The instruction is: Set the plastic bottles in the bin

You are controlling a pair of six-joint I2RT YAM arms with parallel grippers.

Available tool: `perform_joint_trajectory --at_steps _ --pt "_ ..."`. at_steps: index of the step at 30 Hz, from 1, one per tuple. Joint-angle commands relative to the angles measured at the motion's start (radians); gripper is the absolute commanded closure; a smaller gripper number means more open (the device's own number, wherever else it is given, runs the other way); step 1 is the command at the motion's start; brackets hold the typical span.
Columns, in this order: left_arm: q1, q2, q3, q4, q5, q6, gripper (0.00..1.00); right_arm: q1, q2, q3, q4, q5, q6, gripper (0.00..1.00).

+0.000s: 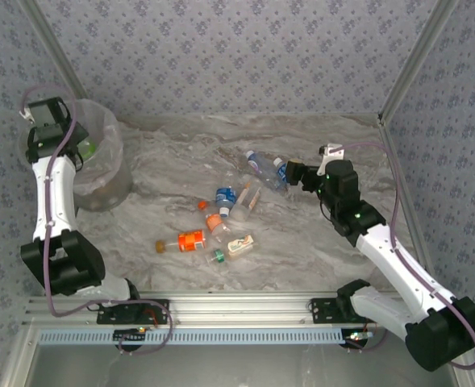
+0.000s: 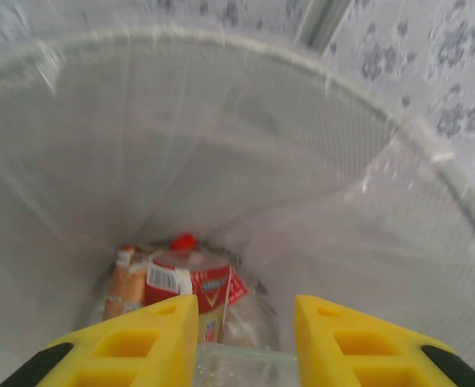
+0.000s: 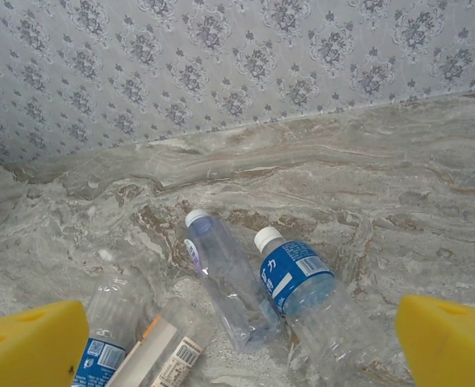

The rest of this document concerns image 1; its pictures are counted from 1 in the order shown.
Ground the blue label bottle white cap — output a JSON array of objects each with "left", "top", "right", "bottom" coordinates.
[{"left": 272, "top": 156, "right": 290, "bottom": 189}]

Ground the clear bottle with blue cap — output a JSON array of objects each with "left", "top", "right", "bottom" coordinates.
[{"left": 244, "top": 150, "right": 285, "bottom": 191}]

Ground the clear bottle with orange stripes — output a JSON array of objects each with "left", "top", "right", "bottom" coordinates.
[{"left": 227, "top": 181, "right": 263, "bottom": 222}]

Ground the crushed blue label bottle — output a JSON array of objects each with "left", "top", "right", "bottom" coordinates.
[{"left": 214, "top": 185, "right": 239, "bottom": 218}]

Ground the beige label plastic bottle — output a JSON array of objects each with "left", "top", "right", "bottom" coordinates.
[{"left": 224, "top": 232, "right": 259, "bottom": 260}]

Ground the orange cap orange label bottle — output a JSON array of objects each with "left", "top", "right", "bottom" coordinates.
[{"left": 198, "top": 200, "right": 233, "bottom": 243}]

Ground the small green cap bottle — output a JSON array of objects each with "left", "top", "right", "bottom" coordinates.
[{"left": 205, "top": 248, "right": 227, "bottom": 266}]

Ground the bright orange label bottle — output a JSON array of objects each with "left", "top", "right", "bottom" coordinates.
[{"left": 154, "top": 228, "right": 208, "bottom": 255}]

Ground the clear plastic bin liner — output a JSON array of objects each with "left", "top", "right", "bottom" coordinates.
[{"left": 18, "top": 98, "right": 126, "bottom": 195}]

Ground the grey translucent waste bin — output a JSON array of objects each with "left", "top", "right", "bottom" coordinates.
[{"left": 18, "top": 98, "right": 135, "bottom": 214}]

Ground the small circuit board with LED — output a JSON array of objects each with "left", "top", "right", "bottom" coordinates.
[
  {"left": 113, "top": 327, "right": 148, "bottom": 340},
  {"left": 343, "top": 330, "right": 374, "bottom": 343}
]

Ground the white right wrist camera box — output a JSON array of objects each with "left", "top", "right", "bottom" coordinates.
[{"left": 318, "top": 142, "right": 346, "bottom": 175}]

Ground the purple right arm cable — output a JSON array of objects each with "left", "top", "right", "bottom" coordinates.
[{"left": 328, "top": 140, "right": 475, "bottom": 371}]

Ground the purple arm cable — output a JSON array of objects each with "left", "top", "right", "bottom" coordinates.
[
  {"left": 328, "top": 140, "right": 475, "bottom": 371},
  {"left": 20, "top": 83, "right": 174, "bottom": 356}
]

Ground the aluminium side frame bar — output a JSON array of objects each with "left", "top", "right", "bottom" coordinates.
[{"left": 377, "top": 116, "right": 440, "bottom": 293}]

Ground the aluminium frame post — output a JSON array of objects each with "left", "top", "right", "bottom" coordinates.
[
  {"left": 19, "top": 0, "right": 83, "bottom": 100},
  {"left": 377, "top": 0, "right": 460, "bottom": 127}
]

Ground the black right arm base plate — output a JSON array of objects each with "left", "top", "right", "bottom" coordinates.
[{"left": 309, "top": 297, "right": 383, "bottom": 326}]

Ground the aluminium mounting rail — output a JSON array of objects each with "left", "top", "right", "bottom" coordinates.
[{"left": 21, "top": 293, "right": 463, "bottom": 328}]

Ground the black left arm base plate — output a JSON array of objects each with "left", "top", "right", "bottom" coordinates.
[{"left": 95, "top": 298, "right": 171, "bottom": 326}]

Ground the pale blue slotted cable tray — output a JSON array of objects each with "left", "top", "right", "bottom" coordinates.
[{"left": 37, "top": 327, "right": 346, "bottom": 347}]

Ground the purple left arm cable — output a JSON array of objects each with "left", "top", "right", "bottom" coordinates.
[{"left": 20, "top": 83, "right": 174, "bottom": 356}]

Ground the aluminium frame leg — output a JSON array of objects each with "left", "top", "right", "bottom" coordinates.
[
  {"left": 451, "top": 367, "right": 475, "bottom": 387},
  {"left": 0, "top": 326, "right": 40, "bottom": 387}
]

